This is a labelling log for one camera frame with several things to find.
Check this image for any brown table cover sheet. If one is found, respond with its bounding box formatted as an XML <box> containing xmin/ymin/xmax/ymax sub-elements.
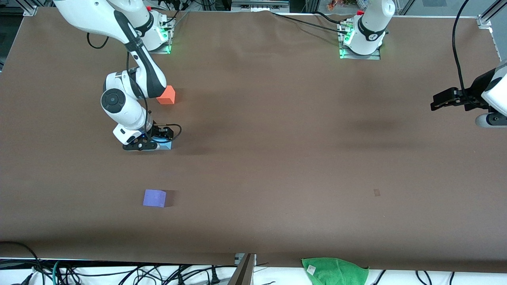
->
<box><xmin>0</xmin><ymin>6</ymin><xmax>507</xmax><ymax>274</ymax></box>

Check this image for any black cable across table cover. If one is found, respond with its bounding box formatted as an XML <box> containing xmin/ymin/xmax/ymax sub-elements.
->
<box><xmin>271</xmin><ymin>11</ymin><xmax>350</xmax><ymax>34</ymax></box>

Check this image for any blue foam block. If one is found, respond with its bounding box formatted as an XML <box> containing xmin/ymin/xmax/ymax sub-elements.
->
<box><xmin>151</xmin><ymin>136</ymin><xmax>173</xmax><ymax>151</ymax></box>

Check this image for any grey metal rail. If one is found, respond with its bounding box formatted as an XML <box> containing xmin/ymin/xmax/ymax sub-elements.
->
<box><xmin>231</xmin><ymin>0</ymin><xmax>290</xmax><ymax>13</ymax></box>

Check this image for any green microfibre cloth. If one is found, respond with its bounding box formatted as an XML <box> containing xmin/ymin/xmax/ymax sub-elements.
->
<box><xmin>301</xmin><ymin>257</ymin><xmax>370</xmax><ymax>285</ymax></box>

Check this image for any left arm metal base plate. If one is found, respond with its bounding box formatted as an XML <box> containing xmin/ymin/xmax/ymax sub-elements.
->
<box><xmin>338</xmin><ymin>22</ymin><xmax>381</xmax><ymax>60</ymax></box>

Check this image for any aluminium frame post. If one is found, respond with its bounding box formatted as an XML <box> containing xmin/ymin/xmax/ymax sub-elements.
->
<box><xmin>22</xmin><ymin>0</ymin><xmax>39</xmax><ymax>17</ymax></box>
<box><xmin>477</xmin><ymin>0</ymin><xmax>507</xmax><ymax>29</ymax></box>

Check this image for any thick black looped cable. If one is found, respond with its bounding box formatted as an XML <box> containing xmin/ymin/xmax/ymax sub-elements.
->
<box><xmin>0</xmin><ymin>241</ymin><xmax>43</xmax><ymax>285</ymax></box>

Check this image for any grey metal profile bar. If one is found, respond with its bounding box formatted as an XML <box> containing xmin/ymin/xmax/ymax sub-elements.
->
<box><xmin>227</xmin><ymin>253</ymin><xmax>256</xmax><ymax>285</ymax></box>

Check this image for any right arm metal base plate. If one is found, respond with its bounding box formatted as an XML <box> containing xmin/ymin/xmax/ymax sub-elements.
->
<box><xmin>147</xmin><ymin>18</ymin><xmax>175</xmax><ymax>55</ymax></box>

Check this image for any purple foam block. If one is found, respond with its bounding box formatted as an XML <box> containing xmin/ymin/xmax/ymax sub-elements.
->
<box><xmin>143</xmin><ymin>189</ymin><xmax>167</xmax><ymax>208</ymax></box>

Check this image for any orange foam block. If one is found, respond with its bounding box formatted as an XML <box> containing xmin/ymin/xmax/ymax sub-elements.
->
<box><xmin>156</xmin><ymin>85</ymin><xmax>176</xmax><ymax>105</ymax></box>

